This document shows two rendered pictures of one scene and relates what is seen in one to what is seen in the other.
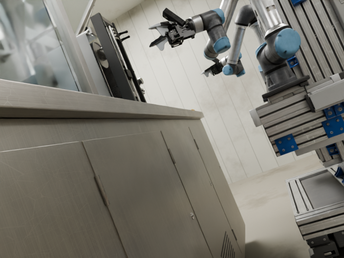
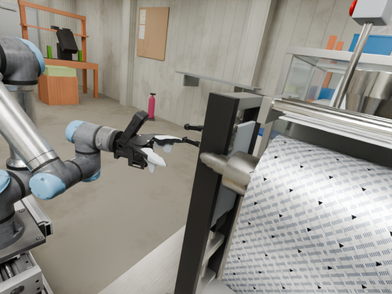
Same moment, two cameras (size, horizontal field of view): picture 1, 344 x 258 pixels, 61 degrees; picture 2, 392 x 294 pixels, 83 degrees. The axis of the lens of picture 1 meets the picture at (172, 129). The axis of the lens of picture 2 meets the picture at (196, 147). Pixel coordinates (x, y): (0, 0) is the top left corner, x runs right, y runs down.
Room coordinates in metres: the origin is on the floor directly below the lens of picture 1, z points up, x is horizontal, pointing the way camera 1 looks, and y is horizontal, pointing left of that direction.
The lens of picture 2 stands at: (1.80, 0.18, 1.49)
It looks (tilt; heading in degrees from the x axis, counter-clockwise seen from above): 21 degrees down; 199
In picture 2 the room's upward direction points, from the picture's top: 10 degrees clockwise
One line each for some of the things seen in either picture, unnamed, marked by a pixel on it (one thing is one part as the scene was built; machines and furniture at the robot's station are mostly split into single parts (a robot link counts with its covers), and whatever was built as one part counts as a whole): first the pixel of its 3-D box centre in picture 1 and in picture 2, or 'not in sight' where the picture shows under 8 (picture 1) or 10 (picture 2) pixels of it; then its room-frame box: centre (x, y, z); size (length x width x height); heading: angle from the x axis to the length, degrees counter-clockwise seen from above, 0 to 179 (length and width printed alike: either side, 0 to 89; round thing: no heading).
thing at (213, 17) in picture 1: (211, 20); (87, 135); (1.30, -0.35, 1.21); 0.11 x 0.08 x 0.09; 98
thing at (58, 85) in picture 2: not in sight; (67, 56); (-2.62, -5.14, 1.06); 1.57 x 1.40 x 2.12; 162
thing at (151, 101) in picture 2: not in sight; (151, 107); (-2.68, -2.60, 0.32); 0.28 x 0.27 x 0.63; 72
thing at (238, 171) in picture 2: (105, 52); (249, 176); (1.48, 0.17, 1.33); 0.06 x 0.06 x 0.06; 76
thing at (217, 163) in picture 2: not in sight; (216, 161); (1.47, 0.11, 1.33); 0.06 x 0.03 x 0.03; 76
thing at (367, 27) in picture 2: not in sight; (349, 74); (1.21, 0.30, 1.51); 0.02 x 0.02 x 0.20
